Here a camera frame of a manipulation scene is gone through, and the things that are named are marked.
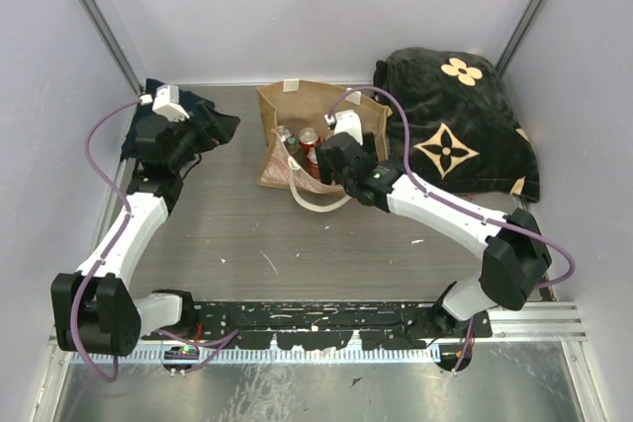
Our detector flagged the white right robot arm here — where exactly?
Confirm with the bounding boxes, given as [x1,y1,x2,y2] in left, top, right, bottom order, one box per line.
[316,132,551,337]

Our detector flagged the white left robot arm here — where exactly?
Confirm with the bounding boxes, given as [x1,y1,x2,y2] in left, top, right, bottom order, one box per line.
[50,101,240,357]

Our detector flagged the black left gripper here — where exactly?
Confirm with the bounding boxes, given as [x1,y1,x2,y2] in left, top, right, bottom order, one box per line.
[169,101,241,171]

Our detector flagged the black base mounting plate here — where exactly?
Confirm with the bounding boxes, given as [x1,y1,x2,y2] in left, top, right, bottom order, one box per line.
[142,300,494,352]

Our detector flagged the green cap glass bottle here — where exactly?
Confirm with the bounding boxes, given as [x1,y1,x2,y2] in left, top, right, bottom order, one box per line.
[276,126,301,156]

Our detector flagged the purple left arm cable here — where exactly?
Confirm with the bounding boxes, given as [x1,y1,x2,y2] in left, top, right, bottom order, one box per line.
[67,98,240,383]

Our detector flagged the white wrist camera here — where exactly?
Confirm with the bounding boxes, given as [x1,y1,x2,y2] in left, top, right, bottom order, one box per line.
[139,84,190,123]
[324,110,363,145]

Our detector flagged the dark navy folded cloth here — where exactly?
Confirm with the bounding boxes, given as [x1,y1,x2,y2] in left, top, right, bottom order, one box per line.
[121,78,240,169]

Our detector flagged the aluminium frame rail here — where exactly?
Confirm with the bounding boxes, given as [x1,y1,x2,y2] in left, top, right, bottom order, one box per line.
[78,0,143,93]

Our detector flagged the red coke can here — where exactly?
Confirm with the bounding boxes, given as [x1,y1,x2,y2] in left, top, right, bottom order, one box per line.
[307,147,320,181]
[298,127,320,155]

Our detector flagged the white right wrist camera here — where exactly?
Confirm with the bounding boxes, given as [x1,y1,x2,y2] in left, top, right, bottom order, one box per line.
[324,110,363,145]

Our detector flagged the black floral plush blanket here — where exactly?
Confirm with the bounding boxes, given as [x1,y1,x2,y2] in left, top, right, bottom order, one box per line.
[373,47,541,203]

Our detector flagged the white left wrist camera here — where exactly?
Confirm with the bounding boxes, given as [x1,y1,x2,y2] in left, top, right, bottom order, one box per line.
[139,84,190,123]

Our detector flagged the tan burlap canvas bag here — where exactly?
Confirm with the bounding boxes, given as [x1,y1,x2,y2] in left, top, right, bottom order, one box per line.
[256,79,392,213]

